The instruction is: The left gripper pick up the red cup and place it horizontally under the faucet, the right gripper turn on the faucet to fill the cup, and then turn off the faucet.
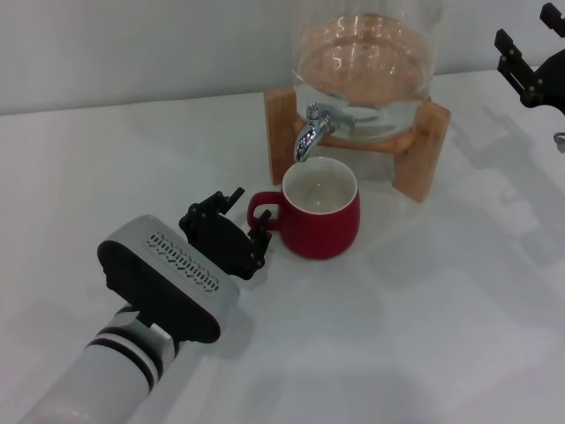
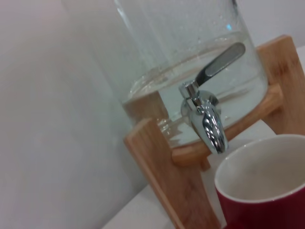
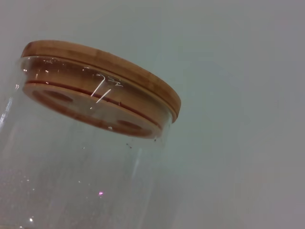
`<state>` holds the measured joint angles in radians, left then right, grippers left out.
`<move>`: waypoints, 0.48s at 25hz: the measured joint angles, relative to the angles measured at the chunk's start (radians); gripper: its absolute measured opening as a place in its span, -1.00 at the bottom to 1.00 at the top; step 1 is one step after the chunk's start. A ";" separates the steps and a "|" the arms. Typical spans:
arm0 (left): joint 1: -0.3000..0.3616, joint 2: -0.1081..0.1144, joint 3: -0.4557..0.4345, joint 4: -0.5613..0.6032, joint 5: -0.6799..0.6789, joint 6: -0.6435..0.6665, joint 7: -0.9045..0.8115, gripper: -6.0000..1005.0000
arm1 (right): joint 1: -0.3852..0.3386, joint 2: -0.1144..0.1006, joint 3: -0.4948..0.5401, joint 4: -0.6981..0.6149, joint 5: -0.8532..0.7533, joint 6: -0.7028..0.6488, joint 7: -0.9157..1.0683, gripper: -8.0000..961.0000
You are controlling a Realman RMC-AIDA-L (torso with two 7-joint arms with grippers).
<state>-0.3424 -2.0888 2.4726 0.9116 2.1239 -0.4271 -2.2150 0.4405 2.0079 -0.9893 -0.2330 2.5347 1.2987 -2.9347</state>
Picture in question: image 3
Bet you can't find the round bamboo jar lid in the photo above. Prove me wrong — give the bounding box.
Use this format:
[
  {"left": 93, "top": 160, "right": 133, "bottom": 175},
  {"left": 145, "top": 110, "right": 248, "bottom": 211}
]
[{"left": 20, "top": 40, "right": 182, "bottom": 139}]

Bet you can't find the glass water dispenser jar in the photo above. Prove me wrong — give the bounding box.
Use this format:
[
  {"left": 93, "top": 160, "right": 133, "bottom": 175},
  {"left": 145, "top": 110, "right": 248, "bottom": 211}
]
[{"left": 0, "top": 56, "right": 172, "bottom": 229}]

